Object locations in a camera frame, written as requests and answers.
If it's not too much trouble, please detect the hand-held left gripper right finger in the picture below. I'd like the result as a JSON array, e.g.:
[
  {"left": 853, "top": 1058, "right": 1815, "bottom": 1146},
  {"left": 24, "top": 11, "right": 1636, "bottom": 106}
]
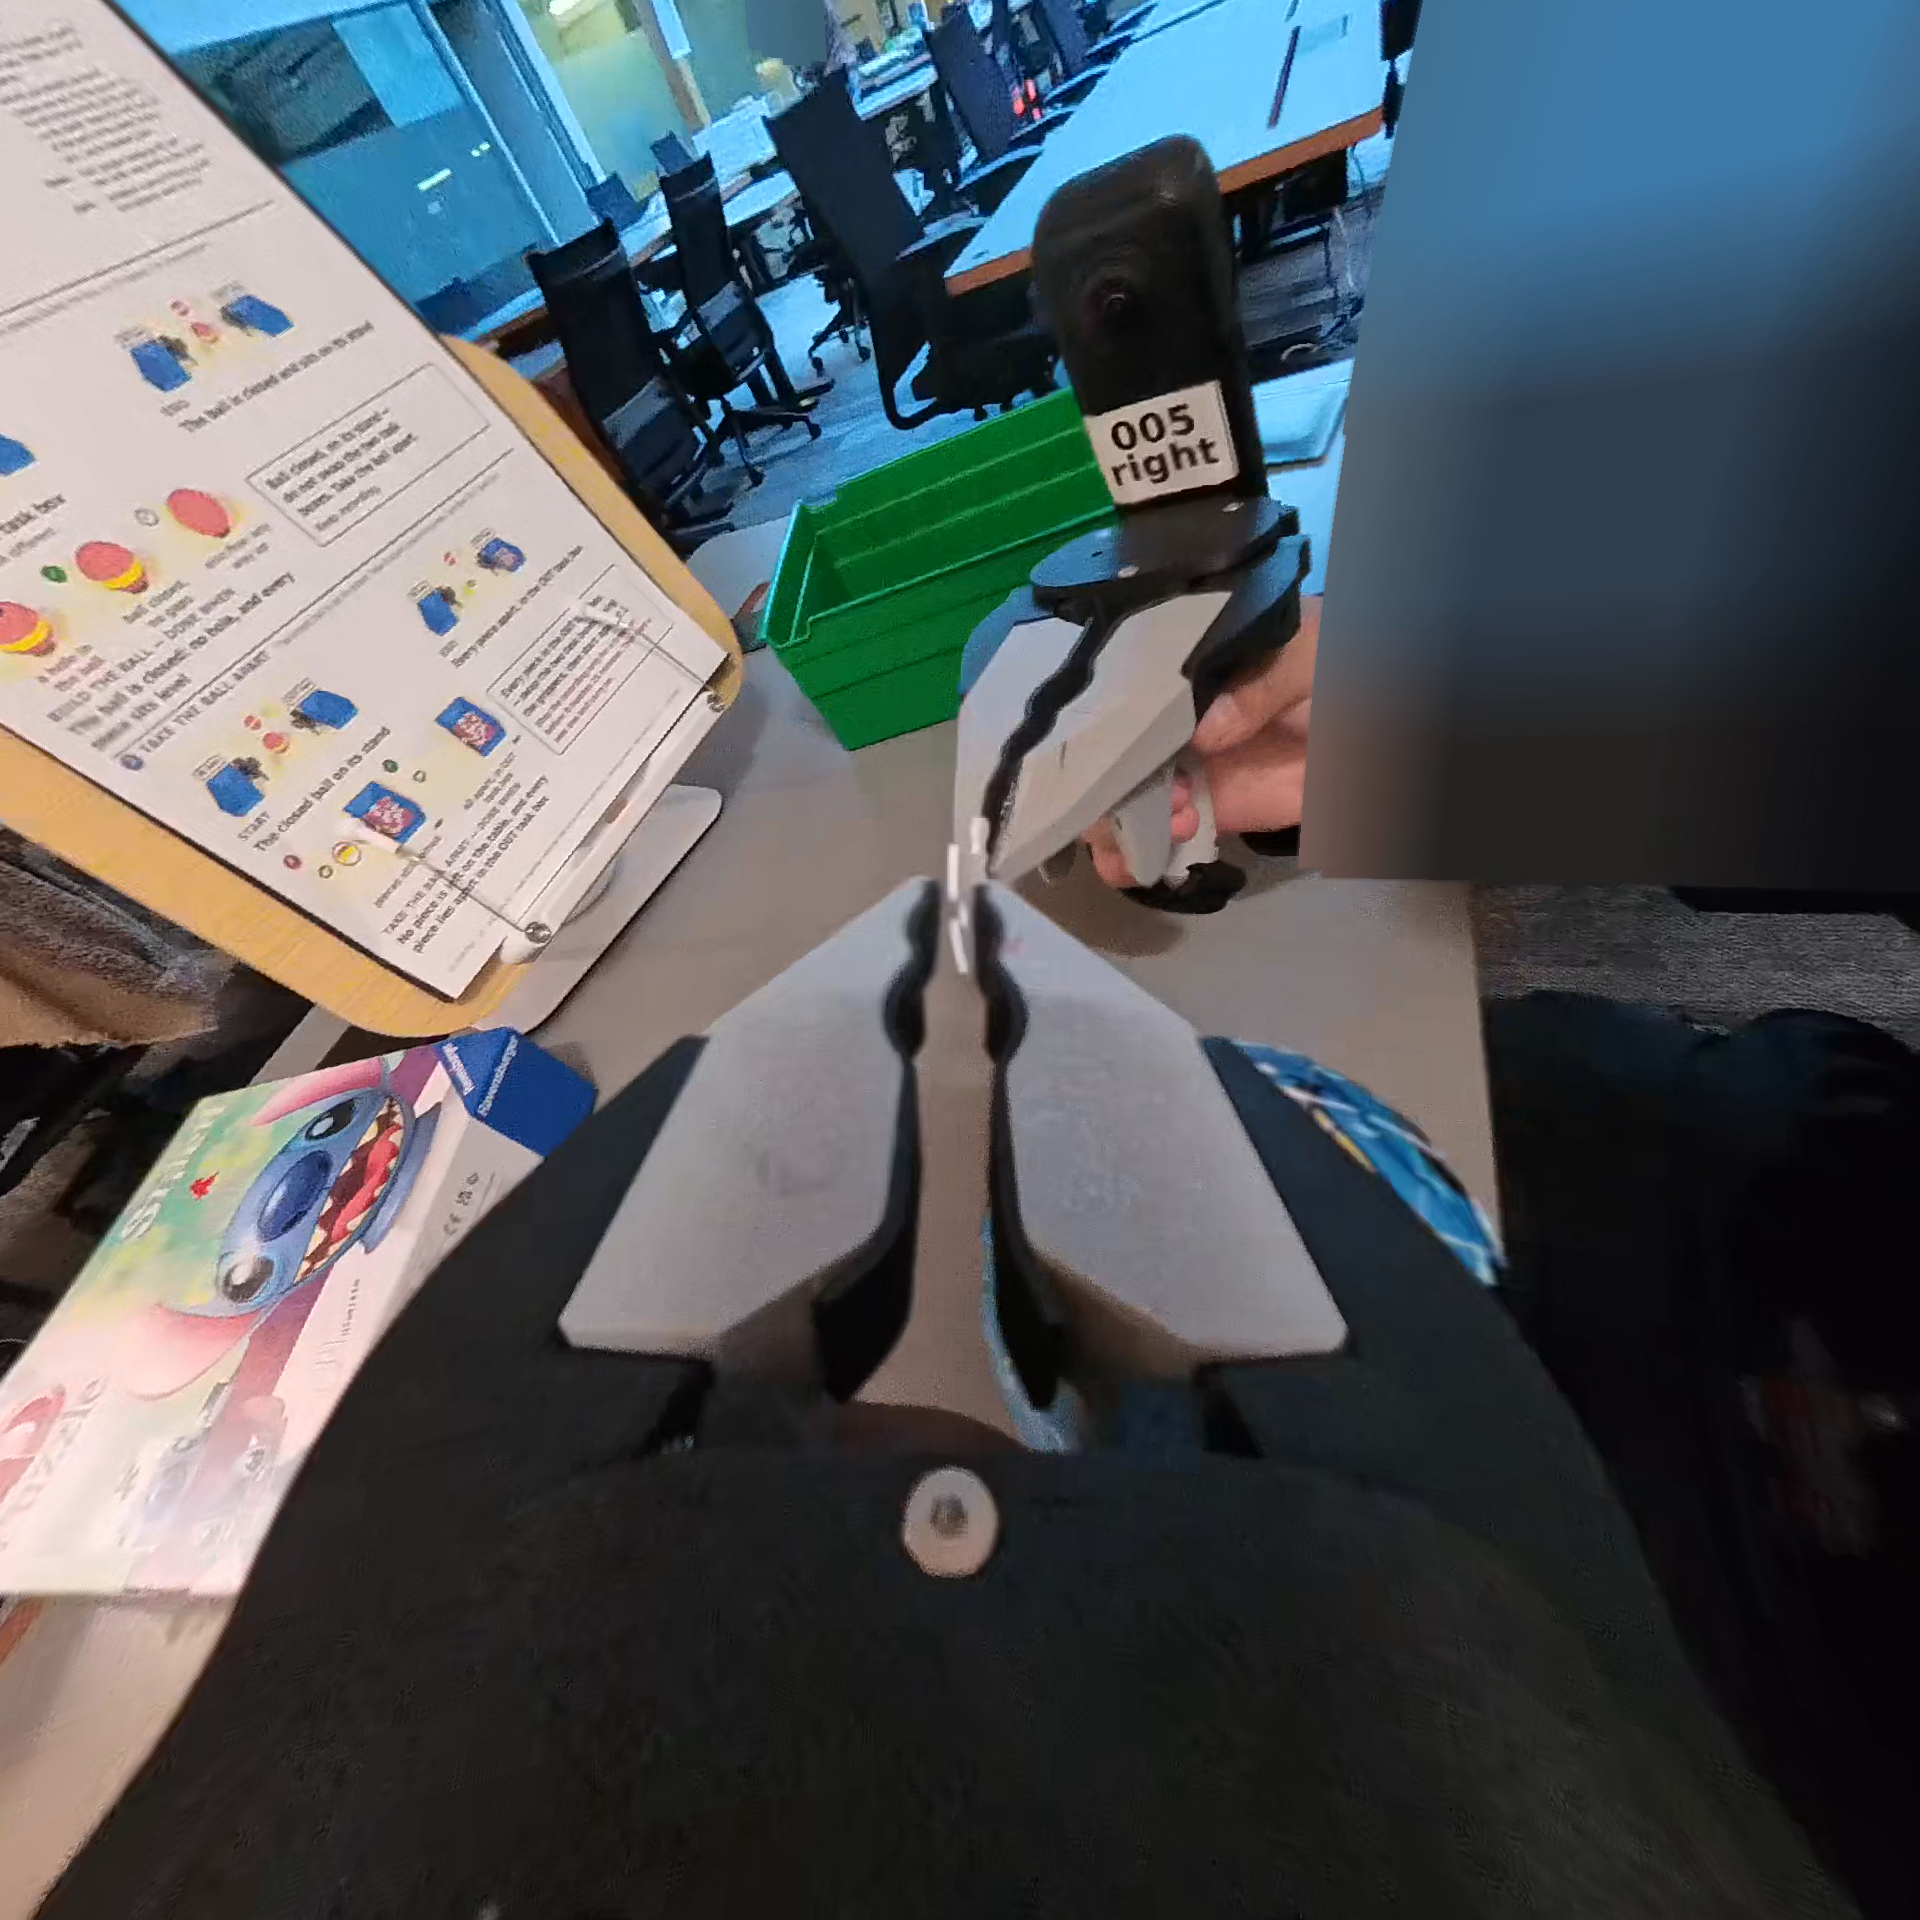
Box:
[{"left": 975, "top": 884, "right": 1347, "bottom": 1413}]

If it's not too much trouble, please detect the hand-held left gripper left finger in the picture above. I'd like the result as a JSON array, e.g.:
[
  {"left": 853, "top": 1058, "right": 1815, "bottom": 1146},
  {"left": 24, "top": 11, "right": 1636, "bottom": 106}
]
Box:
[{"left": 558, "top": 877, "right": 941, "bottom": 1409}]

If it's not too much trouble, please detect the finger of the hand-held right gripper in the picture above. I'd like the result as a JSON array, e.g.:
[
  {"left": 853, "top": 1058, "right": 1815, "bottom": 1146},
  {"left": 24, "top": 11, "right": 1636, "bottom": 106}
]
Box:
[
  {"left": 956, "top": 615, "right": 1087, "bottom": 860},
  {"left": 983, "top": 589, "right": 1233, "bottom": 889}
]

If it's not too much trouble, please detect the blue puzzle ball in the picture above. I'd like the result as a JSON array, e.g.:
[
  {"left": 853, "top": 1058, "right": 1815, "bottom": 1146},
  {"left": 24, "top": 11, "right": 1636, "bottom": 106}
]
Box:
[{"left": 983, "top": 1045, "right": 1507, "bottom": 1450}]

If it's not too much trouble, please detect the cartoon puzzle box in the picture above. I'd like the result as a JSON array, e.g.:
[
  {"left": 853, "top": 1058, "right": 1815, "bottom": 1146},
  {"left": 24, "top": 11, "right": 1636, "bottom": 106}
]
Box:
[{"left": 0, "top": 1026, "right": 597, "bottom": 1600}]

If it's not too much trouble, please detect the person's right hand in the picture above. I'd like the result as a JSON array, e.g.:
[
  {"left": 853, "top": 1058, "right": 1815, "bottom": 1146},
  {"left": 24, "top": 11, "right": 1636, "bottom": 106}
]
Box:
[{"left": 1087, "top": 600, "right": 1321, "bottom": 889}]

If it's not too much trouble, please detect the green plastic bin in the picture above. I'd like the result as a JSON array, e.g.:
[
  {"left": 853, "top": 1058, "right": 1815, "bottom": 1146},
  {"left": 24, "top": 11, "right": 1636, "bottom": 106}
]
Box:
[{"left": 757, "top": 386, "right": 1120, "bottom": 753}]

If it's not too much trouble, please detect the white wood-edged table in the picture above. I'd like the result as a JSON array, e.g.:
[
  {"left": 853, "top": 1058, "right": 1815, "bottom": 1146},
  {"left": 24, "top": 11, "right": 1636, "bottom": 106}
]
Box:
[{"left": 943, "top": 0, "right": 1389, "bottom": 298}]

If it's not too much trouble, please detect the black office chair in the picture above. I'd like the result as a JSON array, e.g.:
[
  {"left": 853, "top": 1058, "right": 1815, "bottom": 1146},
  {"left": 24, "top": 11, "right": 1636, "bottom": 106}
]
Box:
[
  {"left": 528, "top": 223, "right": 740, "bottom": 553},
  {"left": 767, "top": 72, "right": 1059, "bottom": 434},
  {"left": 656, "top": 152, "right": 830, "bottom": 471}
]

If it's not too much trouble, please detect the white tablet stand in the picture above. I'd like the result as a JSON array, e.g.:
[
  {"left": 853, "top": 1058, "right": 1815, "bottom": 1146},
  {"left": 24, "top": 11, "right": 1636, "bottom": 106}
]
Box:
[{"left": 533, "top": 780, "right": 724, "bottom": 923}]

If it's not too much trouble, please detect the person's dark clothing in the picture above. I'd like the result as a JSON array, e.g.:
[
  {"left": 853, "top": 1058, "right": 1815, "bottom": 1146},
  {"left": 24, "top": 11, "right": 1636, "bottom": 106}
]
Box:
[{"left": 1486, "top": 989, "right": 1920, "bottom": 1920}]

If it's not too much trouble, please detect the instruction sheet on stand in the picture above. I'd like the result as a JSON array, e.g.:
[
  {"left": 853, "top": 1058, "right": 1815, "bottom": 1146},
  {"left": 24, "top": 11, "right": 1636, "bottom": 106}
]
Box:
[{"left": 0, "top": 336, "right": 747, "bottom": 1041}]

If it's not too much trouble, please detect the printed instruction sheet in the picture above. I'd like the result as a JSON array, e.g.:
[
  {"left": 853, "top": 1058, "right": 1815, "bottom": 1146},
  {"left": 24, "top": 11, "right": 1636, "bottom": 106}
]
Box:
[{"left": 0, "top": 0, "right": 732, "bottom": 1002}]

